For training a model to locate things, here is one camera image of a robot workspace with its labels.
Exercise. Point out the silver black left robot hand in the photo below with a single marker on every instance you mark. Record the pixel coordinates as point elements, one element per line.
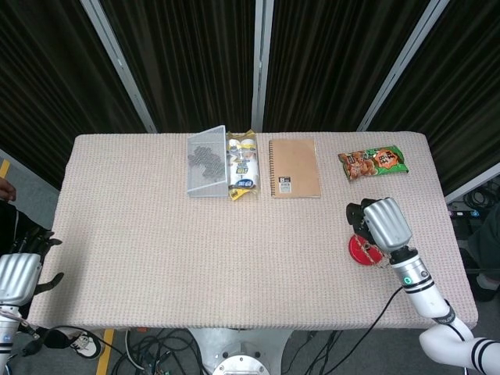
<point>17,275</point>

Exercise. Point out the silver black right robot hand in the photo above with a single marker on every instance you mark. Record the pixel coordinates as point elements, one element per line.
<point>386,226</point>

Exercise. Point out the red plastic disc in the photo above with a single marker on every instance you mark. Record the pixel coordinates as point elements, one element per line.
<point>357,254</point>

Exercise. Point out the silver robot base column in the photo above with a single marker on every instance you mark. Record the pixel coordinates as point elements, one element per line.
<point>242,351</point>

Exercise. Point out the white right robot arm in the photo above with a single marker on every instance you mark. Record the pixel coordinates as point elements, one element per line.
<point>420,283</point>

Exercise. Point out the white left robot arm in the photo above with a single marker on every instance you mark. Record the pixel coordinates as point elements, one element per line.
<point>6,332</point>

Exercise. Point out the green orange snack bag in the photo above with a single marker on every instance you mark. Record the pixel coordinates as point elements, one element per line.
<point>371,164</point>

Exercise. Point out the black power strip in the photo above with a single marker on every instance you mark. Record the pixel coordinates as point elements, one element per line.
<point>466,213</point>

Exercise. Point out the bystander hand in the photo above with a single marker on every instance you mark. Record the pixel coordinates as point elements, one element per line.
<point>7,190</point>

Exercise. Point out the white black sneaker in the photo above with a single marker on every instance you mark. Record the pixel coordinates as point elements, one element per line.
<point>88,343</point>

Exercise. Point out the bystander in dark trousers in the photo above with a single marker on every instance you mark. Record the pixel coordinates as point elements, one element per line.
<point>486,242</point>

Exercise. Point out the brown spiral notebook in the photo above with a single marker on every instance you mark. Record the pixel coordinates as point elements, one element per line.
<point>295,164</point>

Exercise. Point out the dark partition curtain panel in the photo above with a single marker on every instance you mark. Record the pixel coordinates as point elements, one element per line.
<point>332,58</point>
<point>195,58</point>
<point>465,97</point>
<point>51,86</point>

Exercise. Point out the beige woven tablecloth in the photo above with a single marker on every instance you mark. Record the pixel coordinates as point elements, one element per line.
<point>215,254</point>

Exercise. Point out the dark small objects heap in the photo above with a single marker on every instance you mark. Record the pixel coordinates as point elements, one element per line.
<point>207,162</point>

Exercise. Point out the grey metal frame rail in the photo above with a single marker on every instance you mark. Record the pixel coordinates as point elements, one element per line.
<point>472,183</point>

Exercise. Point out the grey metal partition post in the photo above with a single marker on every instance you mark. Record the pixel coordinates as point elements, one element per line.
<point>121,66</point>
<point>261,66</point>
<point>398,70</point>

